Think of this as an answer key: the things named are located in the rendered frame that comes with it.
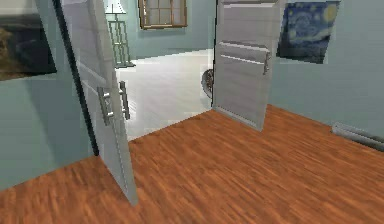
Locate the dark round patterned object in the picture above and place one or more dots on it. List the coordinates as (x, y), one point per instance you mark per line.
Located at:
(208, 81)

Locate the grey room door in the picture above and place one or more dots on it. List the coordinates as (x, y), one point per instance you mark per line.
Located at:
(245, 76)
(100, 66)

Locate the wooden framed window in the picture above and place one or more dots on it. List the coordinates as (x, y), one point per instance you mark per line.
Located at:
(162, 14)

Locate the white floor lamp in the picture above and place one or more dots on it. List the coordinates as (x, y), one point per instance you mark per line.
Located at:
(119, 40)

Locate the blue starry night painting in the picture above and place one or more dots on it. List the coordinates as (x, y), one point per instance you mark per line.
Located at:
(308, 31)

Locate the grey long flat object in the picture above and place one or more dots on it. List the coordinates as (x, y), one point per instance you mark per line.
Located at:
(358, 135)

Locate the dark framed wall picture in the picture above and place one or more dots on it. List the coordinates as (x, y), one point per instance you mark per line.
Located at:
(23, 50)

